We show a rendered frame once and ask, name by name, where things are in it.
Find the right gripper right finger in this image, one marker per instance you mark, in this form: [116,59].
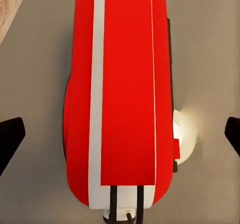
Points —
[232,132]

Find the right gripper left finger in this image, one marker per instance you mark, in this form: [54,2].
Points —
[12,133]

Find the radio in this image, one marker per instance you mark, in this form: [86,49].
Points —
[118,108]

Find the coffee table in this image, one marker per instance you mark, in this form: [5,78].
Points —
[35,65]

